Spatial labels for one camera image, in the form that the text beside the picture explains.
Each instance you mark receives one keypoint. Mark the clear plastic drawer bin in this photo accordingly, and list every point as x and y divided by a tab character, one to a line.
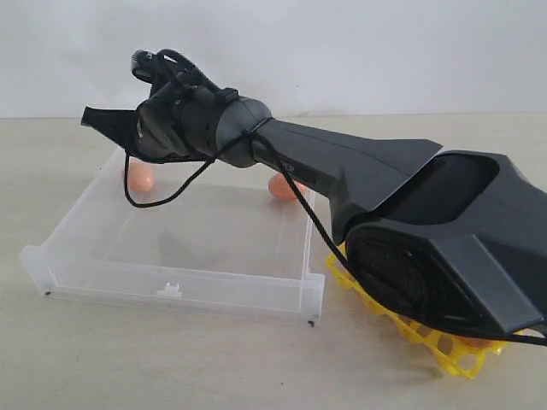
215	241

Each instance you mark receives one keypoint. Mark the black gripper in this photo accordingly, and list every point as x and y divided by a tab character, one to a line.
118	125

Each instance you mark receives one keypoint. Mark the brown egg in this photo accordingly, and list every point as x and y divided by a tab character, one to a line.
140	177
280	189

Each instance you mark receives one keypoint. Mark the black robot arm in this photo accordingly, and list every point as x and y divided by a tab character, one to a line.
454	239

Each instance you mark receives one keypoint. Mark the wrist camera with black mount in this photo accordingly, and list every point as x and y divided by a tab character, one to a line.
144	68

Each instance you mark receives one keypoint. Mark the yellow plastic egg tray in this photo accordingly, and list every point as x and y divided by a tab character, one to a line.
457	356

